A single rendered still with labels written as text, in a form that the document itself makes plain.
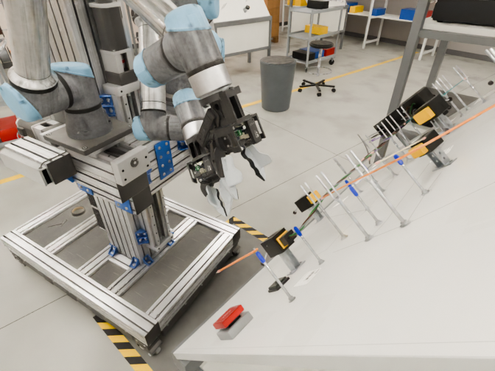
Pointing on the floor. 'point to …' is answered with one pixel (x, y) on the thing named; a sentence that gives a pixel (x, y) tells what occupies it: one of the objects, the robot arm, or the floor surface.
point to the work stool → (319, 64)
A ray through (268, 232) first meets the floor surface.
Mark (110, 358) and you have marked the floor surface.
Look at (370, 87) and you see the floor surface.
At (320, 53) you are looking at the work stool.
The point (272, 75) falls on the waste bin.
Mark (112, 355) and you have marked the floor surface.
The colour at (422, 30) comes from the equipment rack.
